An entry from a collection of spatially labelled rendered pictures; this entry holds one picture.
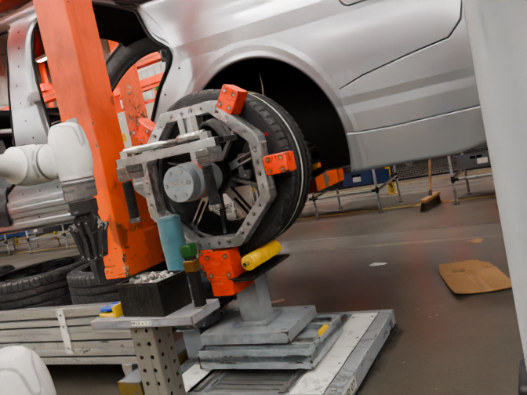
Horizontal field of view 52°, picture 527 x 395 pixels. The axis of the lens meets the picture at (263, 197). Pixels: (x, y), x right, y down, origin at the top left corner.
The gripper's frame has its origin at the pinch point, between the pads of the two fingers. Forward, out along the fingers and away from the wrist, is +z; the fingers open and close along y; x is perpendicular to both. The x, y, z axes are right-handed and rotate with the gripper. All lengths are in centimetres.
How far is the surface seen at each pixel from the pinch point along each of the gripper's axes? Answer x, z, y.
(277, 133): 67, -28, 34
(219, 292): 58, 27, 2
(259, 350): 60, 51, 13
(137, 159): 42, -28, -9
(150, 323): 21.9, 24.1, -3.8
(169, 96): 110, -55, -33
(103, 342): 63, 48, -65
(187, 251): 27.9, 3.1, 11.5
